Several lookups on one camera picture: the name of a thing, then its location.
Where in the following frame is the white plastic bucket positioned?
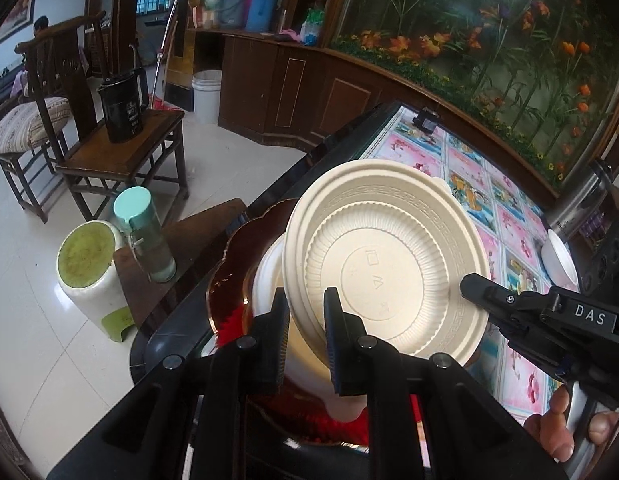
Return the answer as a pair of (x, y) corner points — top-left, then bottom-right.
(192, 70), (223, 125)

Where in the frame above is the beige plastic bowl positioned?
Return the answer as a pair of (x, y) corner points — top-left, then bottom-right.
(429, 172), (455, 198)

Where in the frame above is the white stool with green top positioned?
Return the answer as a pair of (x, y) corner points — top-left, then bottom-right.
(56, 220), (138, 344)

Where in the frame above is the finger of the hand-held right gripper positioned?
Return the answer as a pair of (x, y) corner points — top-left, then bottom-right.
(459, 271), (554, 329)
(498, 321), (571, 384)

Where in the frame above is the dark brown stool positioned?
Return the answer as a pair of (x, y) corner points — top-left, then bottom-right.
(113, 198), (248, 332)

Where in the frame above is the small black device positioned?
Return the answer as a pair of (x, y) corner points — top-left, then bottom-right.
(413, 108), (443, 134)

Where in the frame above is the cream disposable plate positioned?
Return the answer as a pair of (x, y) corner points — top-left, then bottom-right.
(283, 159), (491, 372)

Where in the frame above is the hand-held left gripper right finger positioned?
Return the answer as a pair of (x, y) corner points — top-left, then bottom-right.
(323, 287), (567, 480)

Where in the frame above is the framed wall picture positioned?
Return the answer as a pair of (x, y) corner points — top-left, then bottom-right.
(0, 0), (40, 52)

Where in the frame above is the black electric kettle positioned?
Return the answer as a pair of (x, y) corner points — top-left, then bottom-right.
(96, 67), (150, 144)

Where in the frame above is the flower mural panel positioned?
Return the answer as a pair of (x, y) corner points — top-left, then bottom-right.
(322, 0), (619, 196)

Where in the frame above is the blue thermos jug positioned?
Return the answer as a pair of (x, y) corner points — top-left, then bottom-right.
(245, 0), (278, 34)

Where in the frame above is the dark wooden table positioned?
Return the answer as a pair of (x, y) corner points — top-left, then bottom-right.
(129, 100), (440, 480)

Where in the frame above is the brown wooden cabinet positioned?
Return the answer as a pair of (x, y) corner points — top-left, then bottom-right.
(216, 29), (393, 155)

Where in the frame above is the low wooden chair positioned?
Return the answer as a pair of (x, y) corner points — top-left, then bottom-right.
(55, 106), (191, 222)

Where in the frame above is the teal plastic bag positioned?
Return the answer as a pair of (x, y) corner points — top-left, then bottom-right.
(300, 7), (325, 47)

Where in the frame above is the wooden chair with striped cushion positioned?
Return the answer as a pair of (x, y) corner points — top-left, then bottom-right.
(0, 10), (108, 224)

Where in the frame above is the dark wooden door frame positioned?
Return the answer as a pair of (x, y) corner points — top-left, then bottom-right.
(84, 0), (225, 111)

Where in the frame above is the grey-blue bag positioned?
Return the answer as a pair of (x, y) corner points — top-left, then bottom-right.
(219, 0), (248, 29)

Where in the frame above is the stainless steel thermos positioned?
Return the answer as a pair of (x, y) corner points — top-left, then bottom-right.
(544, 159), (616, 242)

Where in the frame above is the printed fruit tablecloth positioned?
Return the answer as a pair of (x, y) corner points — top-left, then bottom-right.
(357, 102), (581, 417)

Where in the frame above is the red scalloped gold-rimmed plate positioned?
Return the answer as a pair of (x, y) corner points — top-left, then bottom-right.
(205, 199), (302, 346)

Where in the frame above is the small white bowl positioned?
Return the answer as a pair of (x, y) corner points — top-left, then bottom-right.
(541, 229), (581, 289)

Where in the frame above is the metal-handled mop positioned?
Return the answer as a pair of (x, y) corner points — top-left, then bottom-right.
(148, 0), (186, 111)

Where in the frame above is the person's right hand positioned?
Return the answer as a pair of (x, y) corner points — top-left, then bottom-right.
(523, 384), (619, 465)

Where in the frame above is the teal-capped glass bottle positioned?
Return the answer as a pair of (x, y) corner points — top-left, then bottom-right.
(113, 186), (178, 284)

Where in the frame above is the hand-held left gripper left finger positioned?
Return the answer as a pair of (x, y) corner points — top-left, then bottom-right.
(46, 287), (292, 480)

